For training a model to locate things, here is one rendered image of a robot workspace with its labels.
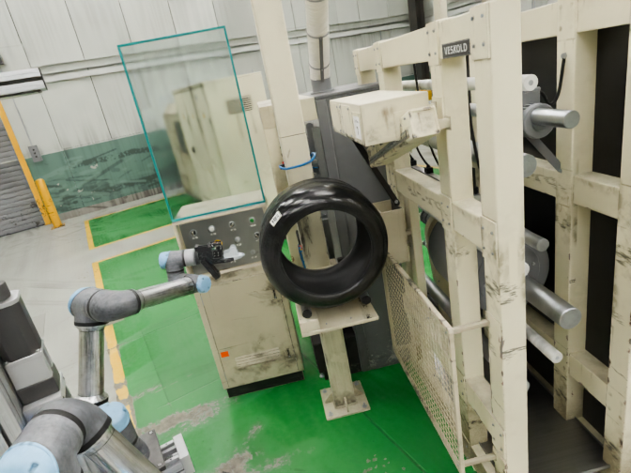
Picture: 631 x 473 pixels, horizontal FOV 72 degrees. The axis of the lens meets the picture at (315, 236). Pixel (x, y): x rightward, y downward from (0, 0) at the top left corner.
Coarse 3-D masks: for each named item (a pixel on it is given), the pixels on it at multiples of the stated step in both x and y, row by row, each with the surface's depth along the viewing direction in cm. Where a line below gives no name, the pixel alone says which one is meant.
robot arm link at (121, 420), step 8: (104, 408) 153; (112, 408) 153; (120, 408) 153; (112, 416) 150; (120, 416) 150; (128, 416) 153; (112, 424) 147; (120, 424) 149; (128, 424) 152; (120, 432) 149; (128, 432) 152; (128, 440) 152
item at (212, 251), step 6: (198, 246) 190; (204, 246) 189; (210, 246) 192; (216, 246) 188; (222, 246) 194; (198, 252) 190; (204, 252) 191; (210, 252) 189; (216, 252) 190; (222, 252) 191; (198, 258) 191; (204, 258) 191; (210, 258) 189; (216, 258) 190; (198, 264) 191
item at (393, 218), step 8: (384, 208) 239; (392, 208) 237; (400, 208) 220; (384, 216) 220; (392, 216) 221; (400, 216) 222; (392, 224) 222; (400, 224) 223; (392, 232) 224; (400, 232) 224; (392, 240) 225; (400, 240) 226; (392, 248) 227; (400, 248) 227; (392, 256) 228; (400, 256) 229
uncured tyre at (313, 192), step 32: (288, 192) 189; (320, 192) 180; (352, 192) 184; (288, 224) 180; (384, 224) 191; (352, 256) 219; (384, 256) 193; (288, 288) 190; (320, 288) 217; (352, 288) 194
